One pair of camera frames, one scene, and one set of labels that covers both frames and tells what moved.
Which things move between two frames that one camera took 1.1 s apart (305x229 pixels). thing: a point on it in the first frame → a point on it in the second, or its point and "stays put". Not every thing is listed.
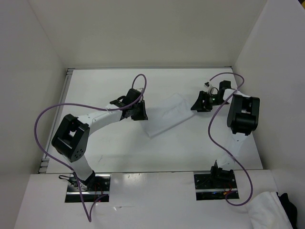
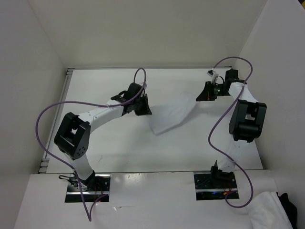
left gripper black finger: x=140 y=113 → x=143 y=108
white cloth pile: x=266 y=211 stays put
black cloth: x=290 y=209 stays put
